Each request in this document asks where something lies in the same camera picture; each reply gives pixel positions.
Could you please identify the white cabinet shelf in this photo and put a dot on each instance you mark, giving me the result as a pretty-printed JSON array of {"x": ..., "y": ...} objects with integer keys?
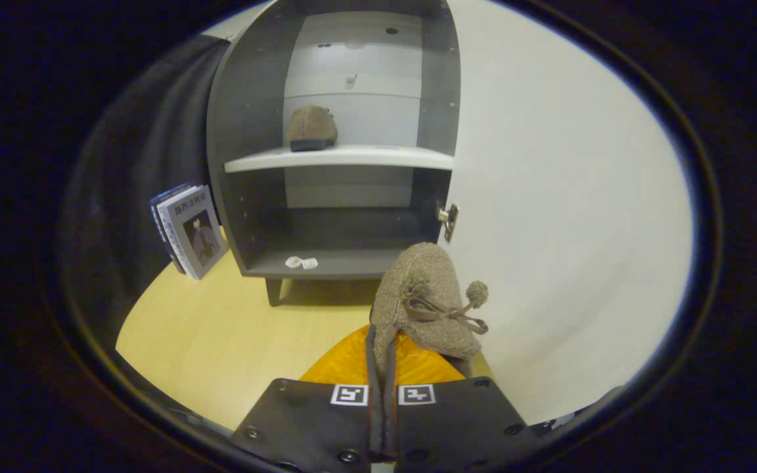
[{"x": 352, "y": 157}]

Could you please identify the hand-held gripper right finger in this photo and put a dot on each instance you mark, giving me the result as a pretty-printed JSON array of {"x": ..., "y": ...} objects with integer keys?
[{"x": 389, "y": 420}]

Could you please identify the small white packet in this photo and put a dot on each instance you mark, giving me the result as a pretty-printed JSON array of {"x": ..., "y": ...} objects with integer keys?
[
  {"x": 310, "y": 263},
  {"x": 294, "y": 262}
]

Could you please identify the grey portrait cover book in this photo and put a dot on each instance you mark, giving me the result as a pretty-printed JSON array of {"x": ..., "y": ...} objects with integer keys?
[{"x": 198, "y": 233}]

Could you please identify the white shoe cabinet door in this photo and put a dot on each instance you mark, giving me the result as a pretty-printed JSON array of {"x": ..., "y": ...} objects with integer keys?
[{"x": 569, "y": 197}]

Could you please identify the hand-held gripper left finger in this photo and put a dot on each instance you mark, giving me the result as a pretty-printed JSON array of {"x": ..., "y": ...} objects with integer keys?
[{"x": 372, "y": 407}]

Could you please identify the brown fuzzy shoe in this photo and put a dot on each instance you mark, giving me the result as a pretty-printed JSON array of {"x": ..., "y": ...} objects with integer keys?
[
  {"x": 311, "y": 125},
  {"x": 418, "y": 295}
]

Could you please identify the black backdrop cloth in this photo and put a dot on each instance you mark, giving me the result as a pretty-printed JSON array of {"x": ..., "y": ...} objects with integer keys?
[{"x": 135, "y": 131}]

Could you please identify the metal door hinge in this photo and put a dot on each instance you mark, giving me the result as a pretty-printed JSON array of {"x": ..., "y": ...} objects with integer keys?
[{"x": 448, "y": 220}]

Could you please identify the grey shoe cabinet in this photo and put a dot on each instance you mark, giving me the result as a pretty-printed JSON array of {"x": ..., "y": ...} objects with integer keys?
[{"x": 247, "y": 131}]

